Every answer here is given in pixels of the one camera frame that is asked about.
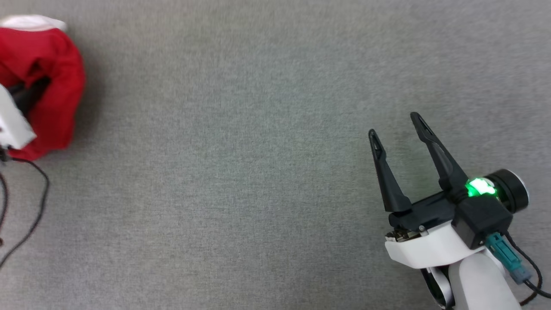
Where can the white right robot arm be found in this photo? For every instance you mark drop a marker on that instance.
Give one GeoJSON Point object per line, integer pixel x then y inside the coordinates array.
{"type": "Point", "coordinates": [478, 284]}

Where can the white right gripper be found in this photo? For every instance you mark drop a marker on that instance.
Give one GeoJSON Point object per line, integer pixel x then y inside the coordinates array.
{"type": "Point", "coordinates": [430, 249]}

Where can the grey fabric sofa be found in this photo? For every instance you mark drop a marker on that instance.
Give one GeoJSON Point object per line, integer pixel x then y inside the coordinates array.
{"type": "Point", "coordinates": [241, 163]}

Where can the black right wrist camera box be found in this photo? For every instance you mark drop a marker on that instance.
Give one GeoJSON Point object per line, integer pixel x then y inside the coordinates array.
{"type": "Point", "coordinates": [482, 219]}

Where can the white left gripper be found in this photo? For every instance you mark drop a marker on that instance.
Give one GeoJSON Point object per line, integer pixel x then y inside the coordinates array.
{"type": "Point", "coordinates": [13, 125]}

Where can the red basketball jersey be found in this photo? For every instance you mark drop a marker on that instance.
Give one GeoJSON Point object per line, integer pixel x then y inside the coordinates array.
{"type": "Point", "coordinates": [56, 82]}

